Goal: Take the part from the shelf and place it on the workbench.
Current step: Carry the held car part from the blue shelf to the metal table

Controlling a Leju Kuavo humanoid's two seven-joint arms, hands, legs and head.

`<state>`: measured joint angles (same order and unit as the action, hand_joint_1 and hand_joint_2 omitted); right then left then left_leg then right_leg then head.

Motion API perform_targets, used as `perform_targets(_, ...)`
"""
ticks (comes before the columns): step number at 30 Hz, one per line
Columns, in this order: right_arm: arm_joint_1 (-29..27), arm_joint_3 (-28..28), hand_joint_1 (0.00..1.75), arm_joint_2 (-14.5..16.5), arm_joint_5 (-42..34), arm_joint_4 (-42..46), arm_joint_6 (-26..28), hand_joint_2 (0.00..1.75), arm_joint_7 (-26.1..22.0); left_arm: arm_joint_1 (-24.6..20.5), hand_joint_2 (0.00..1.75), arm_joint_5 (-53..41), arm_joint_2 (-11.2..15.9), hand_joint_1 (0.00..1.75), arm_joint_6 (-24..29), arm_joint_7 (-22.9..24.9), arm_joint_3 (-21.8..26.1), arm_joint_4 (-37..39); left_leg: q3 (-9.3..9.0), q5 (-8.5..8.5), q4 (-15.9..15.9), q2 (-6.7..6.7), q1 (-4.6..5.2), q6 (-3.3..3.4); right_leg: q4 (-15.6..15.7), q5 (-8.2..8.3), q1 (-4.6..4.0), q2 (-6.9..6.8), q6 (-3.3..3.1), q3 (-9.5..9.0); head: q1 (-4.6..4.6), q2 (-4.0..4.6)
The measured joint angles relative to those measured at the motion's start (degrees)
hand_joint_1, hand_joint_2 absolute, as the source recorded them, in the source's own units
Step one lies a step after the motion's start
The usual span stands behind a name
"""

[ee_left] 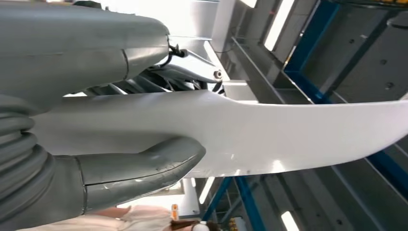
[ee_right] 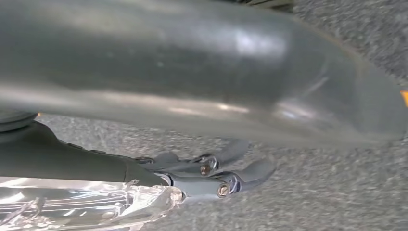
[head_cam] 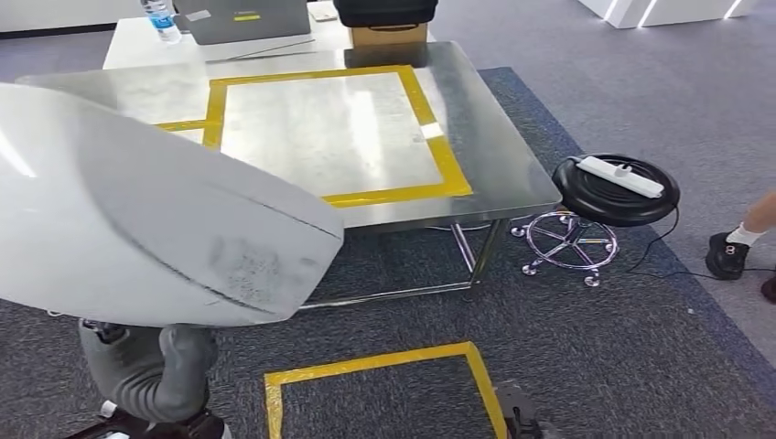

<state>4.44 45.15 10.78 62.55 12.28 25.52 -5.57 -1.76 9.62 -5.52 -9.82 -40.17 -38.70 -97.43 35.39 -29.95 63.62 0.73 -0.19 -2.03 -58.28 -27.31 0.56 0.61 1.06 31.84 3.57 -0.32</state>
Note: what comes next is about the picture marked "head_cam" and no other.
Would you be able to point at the black carrying case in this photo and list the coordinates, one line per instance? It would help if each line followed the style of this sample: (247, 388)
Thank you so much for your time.
(385, 12)

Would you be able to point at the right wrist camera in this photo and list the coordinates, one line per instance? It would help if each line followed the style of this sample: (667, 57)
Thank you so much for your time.
(518, 412)

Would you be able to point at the black round stool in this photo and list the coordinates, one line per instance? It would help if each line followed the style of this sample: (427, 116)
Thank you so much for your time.
(606, 203)

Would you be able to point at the white numeric keypad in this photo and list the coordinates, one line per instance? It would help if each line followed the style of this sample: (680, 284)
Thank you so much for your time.
(322, 12)

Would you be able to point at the thin grey metal strip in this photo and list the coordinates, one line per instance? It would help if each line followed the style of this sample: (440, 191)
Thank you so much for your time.
(260, 57)
(279, 47)

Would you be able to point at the yellow square floor tape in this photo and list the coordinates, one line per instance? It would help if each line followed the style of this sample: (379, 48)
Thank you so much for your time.
(364, 363)

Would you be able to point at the white plastic body part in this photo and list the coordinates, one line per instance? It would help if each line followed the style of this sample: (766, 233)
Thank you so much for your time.
(121, 212)

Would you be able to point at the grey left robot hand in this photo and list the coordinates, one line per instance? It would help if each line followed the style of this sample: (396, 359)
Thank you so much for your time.
(133, 372)

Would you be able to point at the white lit platform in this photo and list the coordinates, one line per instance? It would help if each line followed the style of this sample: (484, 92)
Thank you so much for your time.
(667, 12)

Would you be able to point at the white power strip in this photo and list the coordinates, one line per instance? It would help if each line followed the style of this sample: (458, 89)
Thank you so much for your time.
(618, 176)

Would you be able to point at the brown cardboard box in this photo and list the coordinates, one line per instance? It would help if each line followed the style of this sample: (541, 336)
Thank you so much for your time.
(388, 35)

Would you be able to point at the clear water bottle blue label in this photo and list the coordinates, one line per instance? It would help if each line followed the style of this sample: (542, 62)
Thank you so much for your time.
(162, 21)

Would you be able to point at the grey laptop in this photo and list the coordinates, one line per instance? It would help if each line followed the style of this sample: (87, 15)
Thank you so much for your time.
(242, 24)

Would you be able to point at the person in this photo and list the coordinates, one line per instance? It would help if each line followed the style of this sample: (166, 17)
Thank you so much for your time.
(727, 254)

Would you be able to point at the steel workbench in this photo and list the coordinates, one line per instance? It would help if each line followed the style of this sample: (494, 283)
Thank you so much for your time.
(503, 157)

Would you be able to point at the yellow tape on workbench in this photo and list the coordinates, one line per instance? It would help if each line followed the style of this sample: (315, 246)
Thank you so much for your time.
(448, 163)

